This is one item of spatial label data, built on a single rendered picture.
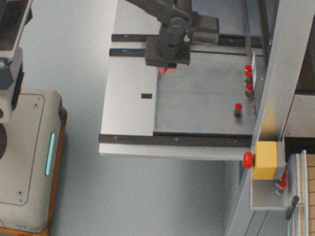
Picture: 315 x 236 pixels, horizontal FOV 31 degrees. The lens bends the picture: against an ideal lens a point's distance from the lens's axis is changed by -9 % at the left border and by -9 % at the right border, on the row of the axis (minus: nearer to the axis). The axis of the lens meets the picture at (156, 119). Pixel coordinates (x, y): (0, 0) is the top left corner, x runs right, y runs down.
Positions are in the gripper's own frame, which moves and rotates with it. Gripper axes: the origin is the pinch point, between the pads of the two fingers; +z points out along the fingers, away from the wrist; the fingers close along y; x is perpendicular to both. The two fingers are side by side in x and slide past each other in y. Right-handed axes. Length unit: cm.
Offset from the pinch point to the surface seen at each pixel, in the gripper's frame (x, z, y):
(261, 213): -14, 52, 40
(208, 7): 41.0, 18.6, 16.2
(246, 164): -20.3, 5.0, 21.5
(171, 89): 8.7, 20.0, 5.0
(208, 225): 2, 105, 33
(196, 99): 5.7, 19.0, 11.7
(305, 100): -13.0, -14.5, 31.5
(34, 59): 85, 118, -50
